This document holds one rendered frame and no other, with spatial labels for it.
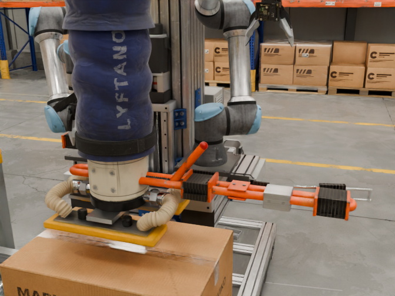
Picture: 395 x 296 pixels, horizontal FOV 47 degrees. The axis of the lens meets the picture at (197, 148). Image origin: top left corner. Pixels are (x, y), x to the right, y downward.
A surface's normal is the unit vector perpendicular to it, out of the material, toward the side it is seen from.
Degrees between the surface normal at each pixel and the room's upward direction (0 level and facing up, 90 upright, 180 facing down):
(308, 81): 90
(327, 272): 0
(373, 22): 90
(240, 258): 0
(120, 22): 69
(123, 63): 109
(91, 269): 0
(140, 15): 77
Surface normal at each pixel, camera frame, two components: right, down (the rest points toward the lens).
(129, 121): 0.55, 0.08
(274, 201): -0.32, 0.30
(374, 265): 0.00, -0.95
